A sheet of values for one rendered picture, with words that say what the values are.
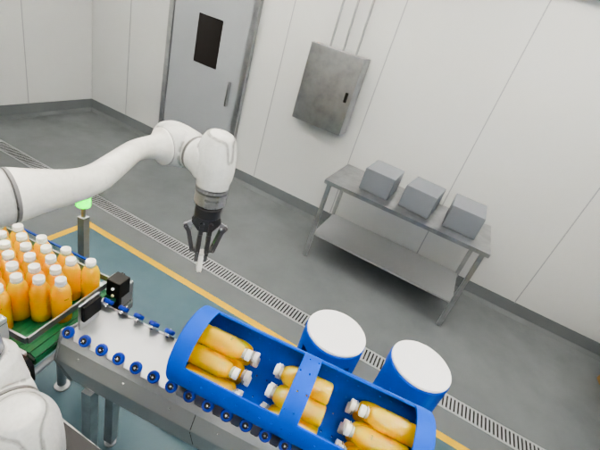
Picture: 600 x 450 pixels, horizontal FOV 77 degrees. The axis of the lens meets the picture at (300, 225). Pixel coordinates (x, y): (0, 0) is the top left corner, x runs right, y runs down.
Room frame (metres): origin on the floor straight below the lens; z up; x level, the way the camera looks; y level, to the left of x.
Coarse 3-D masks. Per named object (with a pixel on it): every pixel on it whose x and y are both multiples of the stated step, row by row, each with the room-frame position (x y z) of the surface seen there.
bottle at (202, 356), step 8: (200, 344) 0.92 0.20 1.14; (192, 352) 0.87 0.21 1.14; (200, 352) 0.88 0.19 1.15; (208, 352) 0.89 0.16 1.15; (216, 352) 0.90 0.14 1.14; (192, 360) 0.86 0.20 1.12; (200, 360) 0.86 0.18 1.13; (208, 360) 0.86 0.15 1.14; (216, 360) 0.87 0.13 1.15; (224, 360) 0.88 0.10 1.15; (200, 368) 0.86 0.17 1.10; (208, 368) 0.85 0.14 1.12; (216, 368) 0.85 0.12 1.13; (224, 368) 0.86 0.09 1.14; (232, 368) 0.87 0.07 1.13; (216, 376) 0.85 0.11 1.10; (224, 376) 0.85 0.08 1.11
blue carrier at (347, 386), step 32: (192, 320) 0.92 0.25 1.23; (224, 320) 1.07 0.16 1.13; (288, 352) 1.03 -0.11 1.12; (192, 384) 0.80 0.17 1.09; (256, 384) 0.96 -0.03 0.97; (352, 384) 0.98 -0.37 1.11; (256, 416) 0.76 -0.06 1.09; (288, 416) 0.75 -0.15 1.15; (352, 416) 0.94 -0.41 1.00; (416, 416) 0.84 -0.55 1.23; (320, 448) 0.72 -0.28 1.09; (416, 448) 0.74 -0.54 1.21
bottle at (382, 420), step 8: (368, 408) 0.85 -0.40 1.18; (376, 408) 0.85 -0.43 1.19; (368, 416) 0.83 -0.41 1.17; (376, 416) 0.82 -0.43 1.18; (384, 416) 0.83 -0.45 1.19; (392, 416) 0.84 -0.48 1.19; (376, 424) 0.81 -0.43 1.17; (384, 424) 0.81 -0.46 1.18; (392, 424) 0.81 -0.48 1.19; (400, 424) 0.82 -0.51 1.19; (408, 424) 0.83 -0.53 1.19; (384, 432) 0.80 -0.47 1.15; (392, 432) 0.80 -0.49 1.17; (400, 432) 0.80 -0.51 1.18; (408, 432) 0.80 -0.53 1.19; (400, 440) 0.79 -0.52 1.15; (408, 440) 0.79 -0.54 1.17
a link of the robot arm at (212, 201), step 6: (198, 192) 0.90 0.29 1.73; (204, 192) 0.89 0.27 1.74; (210, 192) 0.89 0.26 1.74; (228, 192) 0.94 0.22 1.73; (198, 198) 0.89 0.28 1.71; (204, 198) 0.89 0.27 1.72; (210, 198) 0.89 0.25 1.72; (216, 198) 0.90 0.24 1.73; (222, 198) 0.91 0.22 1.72; (198, 204) 0.89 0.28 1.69; (204, 204) 0.89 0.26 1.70; (210, 204) 0.89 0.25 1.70; (216, 204) 0.90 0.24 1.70; (222, 204) 0.92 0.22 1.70
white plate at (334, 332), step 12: (324, 312) 1.40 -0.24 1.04; (336, 312) 1.43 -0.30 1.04; (312, 324) 1.30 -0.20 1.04; (324, 324) 1.33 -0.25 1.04; (336, 324) 1.35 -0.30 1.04; (348, 324) 1.38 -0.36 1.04; (312, 336) 1.23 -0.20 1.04; (324, 336) 1.25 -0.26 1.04; (336, 336) 1.28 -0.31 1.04; (348, 336) 1.30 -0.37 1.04; (360, 336) 1.33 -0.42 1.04; (324, 348) 1.18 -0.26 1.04; (336, 348) 1.20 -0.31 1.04; (348, 348) 1.23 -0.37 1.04; (360, 348) 1.25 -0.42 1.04
